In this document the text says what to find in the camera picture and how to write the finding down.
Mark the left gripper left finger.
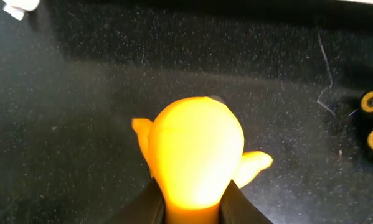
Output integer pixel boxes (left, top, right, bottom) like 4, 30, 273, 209
106, 177, 166, 224

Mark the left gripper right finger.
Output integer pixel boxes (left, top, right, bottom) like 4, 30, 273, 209
219, 179, 274, 224

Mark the orange rubber dinosaur toy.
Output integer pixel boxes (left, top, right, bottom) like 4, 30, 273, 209
131, 96, 274, 224

